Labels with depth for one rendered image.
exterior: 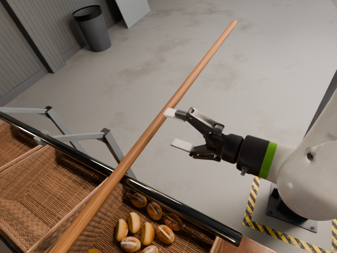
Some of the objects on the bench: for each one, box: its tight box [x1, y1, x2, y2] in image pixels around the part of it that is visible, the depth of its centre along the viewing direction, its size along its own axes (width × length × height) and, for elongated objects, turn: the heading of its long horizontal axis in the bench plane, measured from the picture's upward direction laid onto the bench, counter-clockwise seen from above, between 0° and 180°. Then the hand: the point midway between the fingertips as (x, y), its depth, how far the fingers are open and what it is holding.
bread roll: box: [115, 219, 128, 241], centre depth 101 cm, size 6×10×7 cm
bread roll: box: [164, 213, 182, 231], centre depth 100 cm, size 10×7×6 cm
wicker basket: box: [43, 183, 222, 253], centre depth 86 cm, size 49×56×28 cm
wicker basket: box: [0, 145, 108, 253], centre depth 112 cm, size 49×56×28 cm
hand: (172, 128), depth 62 cm, fingers open, 13 cm apart
